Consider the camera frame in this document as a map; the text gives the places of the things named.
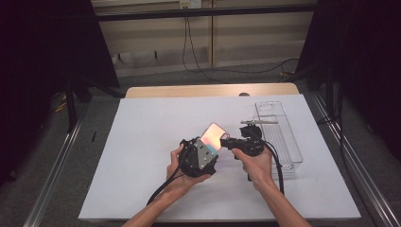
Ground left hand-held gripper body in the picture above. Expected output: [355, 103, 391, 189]
[179, 136, 220, 178]

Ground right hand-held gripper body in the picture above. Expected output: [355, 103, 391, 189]
[235, 117, 279, 157]

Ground blue smartphone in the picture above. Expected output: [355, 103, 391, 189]
[193, 122, 231, 159]

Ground person's right hand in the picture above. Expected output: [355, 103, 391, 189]
[231, 147, 275, 193]

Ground person's left hand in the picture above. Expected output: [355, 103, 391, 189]
[166, 145, 213, 199]

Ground clear plastic container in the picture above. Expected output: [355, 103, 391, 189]
[253, 100, 304, 181]

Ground wooden table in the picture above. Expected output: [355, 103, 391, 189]
[125, 82, 300, 99]

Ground white table cover board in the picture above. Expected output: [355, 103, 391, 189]
[78, 94, 362, 221]

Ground black metal stand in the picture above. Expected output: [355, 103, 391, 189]
[325, 61, 336, 118]
[64, 77, 93, 133]

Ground black horizontal bar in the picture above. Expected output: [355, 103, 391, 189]
[94, 4, 318, 23]

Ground black curtain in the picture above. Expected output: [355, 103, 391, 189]
[296, 0, 401, 163]
[0, 0, 121, 187]

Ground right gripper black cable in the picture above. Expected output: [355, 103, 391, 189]
[263, 140, 286, 196]

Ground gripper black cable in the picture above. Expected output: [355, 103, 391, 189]
[146, 165, 185, 206]
[263, 140, 286, 196]

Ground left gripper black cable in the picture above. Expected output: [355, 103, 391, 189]
[146, 165, 185, 206]

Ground thin black floor cable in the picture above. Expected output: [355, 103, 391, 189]
[316, 89, 348, 156]

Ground black hanging wall cable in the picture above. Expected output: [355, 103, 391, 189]
[182, 16, 229, 85]

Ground metal floor rail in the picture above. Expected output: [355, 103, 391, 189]
[23, 114, 85, 227]
[311, 92, 401, 227]

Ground white wall socket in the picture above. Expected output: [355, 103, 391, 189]
[179, 0, 202, 9]

